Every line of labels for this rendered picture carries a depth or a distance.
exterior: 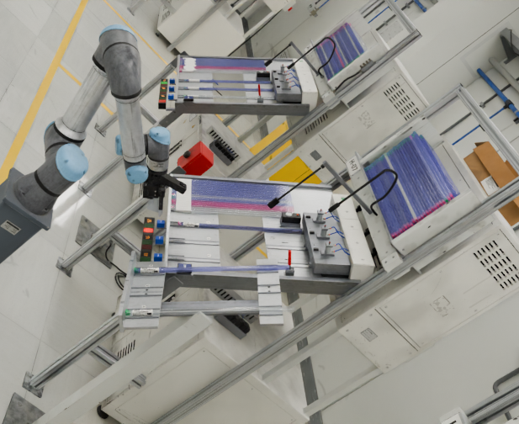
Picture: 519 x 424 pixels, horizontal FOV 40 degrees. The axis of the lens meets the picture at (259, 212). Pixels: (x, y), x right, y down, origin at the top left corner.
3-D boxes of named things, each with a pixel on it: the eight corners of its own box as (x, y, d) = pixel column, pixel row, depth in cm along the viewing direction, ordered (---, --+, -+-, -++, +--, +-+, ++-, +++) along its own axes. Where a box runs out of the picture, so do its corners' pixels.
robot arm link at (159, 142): (145, 124, 254) (169, 124, 256) (144, 152, 259) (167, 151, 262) (149, 135, 247) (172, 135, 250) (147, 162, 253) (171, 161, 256)
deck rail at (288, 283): (162, 286, 250) (163, 272, 246) (162, 283, 251) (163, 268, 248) (357, 296, 259) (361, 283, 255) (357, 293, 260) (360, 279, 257)
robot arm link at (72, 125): (38, 165, 239) (113, 37, 213) (37, 138, 250) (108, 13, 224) (71, 175, 246) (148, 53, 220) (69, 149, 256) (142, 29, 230)
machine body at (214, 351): (89, 416, 282) (203, 336, 264) (108, 303, 341) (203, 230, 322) (199, 488, 312) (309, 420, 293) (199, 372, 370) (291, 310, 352)
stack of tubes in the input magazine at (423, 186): (391, 237, 250) (455, 193, 242) (362, 167, 292) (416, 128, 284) (410, 258, 255) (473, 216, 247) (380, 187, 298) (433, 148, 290)
